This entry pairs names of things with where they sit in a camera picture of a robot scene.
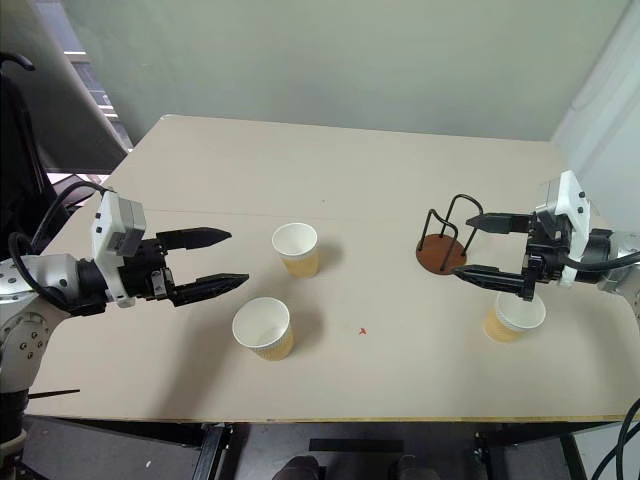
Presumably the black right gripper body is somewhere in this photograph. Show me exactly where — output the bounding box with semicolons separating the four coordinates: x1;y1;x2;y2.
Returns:
519;211;572;303

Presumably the thin black rod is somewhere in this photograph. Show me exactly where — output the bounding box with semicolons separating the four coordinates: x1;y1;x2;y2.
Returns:
26;388;82;400

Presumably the dark rounded shape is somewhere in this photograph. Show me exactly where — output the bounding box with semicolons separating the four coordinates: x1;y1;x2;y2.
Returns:
283;454;322;480

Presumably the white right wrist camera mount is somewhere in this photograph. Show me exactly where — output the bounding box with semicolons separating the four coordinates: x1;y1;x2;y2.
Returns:
533;169;592;289

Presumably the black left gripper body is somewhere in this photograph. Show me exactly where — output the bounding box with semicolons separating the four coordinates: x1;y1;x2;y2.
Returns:
118;233;177;308

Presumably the black wire cup rack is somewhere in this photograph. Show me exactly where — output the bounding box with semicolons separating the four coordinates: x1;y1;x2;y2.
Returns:
415;193;486;276

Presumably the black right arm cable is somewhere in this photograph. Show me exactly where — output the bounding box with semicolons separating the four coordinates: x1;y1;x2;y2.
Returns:
561;249;640;274

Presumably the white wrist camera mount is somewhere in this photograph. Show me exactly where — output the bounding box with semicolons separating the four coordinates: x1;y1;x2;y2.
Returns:
533;169;592;289
89;189;148;307

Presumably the tan paper cup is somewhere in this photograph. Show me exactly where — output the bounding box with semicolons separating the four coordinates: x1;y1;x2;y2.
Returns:
271;222;320;280
482;291;548;345
231;296;296;363

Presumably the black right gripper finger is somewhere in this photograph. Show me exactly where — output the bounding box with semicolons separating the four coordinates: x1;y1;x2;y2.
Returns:
465;212;532;236
451;264;532;301

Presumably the black floor cable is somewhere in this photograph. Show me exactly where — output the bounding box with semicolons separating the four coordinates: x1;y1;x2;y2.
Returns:
593;398;640;480

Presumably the black table frame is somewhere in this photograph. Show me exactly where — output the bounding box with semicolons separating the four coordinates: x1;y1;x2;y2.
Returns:
22;417;619;480

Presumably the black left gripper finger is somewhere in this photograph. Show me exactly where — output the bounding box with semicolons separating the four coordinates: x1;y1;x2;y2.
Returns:
156;226;233;252
169;272;251;308

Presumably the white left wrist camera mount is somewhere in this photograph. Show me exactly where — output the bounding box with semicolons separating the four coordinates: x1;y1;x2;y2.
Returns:
89;189;148;307

